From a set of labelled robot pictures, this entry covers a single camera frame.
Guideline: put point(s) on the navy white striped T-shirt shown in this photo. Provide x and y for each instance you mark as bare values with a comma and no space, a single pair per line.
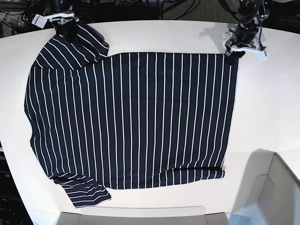
127,121

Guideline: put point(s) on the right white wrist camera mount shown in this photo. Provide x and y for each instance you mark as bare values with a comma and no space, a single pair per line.
60,18

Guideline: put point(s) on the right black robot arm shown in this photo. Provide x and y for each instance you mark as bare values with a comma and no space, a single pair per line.
57,6

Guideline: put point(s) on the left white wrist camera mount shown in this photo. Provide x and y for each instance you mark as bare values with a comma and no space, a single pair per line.
235,49

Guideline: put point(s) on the grey bin front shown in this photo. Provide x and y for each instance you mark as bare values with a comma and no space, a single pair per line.
194,215

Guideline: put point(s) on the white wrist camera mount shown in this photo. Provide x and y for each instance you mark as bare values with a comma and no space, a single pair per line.
60,18
235,49

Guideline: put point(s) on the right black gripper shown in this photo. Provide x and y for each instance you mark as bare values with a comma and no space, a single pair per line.
68,30

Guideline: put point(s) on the grey bin right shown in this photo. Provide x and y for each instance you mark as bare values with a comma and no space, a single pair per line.
269,192

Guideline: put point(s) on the grey bin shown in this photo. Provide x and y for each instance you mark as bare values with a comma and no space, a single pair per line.
194,215
269,192

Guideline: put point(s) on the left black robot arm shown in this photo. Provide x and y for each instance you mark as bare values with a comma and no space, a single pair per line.
253,14

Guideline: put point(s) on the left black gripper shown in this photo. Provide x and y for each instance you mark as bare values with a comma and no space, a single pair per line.
241,34

